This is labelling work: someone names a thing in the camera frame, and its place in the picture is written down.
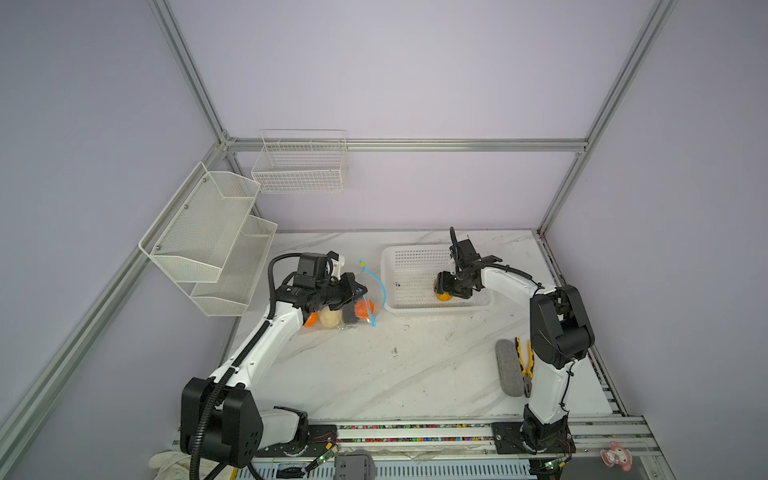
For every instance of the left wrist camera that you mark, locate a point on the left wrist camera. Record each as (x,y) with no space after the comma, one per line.
(315,270)

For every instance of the clear zip top bag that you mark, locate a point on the clear zip top bag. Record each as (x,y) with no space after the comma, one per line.
(377,293)

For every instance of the black round toy fruit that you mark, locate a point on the black round toy fruit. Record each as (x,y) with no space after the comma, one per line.
(349,316)

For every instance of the white two-tier mesh shelf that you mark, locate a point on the white two-tier mesh shelf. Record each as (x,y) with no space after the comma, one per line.
(210,242)

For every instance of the yellow handled pliers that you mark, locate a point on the yellow handled pliers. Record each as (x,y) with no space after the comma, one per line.
(526,360)

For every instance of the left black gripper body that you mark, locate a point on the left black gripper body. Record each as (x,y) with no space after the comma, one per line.
(333,294)

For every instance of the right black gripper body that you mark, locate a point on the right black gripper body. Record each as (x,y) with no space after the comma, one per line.
(459,284)

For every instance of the cream toy pear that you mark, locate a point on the cream toy pear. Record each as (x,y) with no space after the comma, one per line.
(330,318)

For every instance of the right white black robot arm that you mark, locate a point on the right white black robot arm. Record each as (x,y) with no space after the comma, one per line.
(560,333)

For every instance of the grey felt eraser block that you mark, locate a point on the grey felt eraser block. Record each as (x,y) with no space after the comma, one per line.
(509,370)

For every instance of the pink plush toy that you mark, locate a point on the pink plush toy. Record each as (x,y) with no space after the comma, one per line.
(616,455)

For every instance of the white plastic basket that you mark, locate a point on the white plastic basket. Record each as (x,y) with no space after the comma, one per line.
(408,273)

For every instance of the grey power adapter box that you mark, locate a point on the grey power adapter box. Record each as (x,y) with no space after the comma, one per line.
(357,465)

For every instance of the white cloth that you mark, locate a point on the white cloth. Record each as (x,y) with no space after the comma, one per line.
(176,465)

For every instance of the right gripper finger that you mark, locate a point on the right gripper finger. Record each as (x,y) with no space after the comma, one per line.
(444,284)
(490,261)

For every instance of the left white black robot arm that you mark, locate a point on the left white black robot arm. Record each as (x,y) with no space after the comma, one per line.
(220,420)

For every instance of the white wire wall basket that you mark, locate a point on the white wire wall basket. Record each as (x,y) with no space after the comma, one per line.
(301,161)

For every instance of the orange toy fruit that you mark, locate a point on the orange toy fruit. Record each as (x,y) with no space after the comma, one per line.
(364,309)
(312,320)

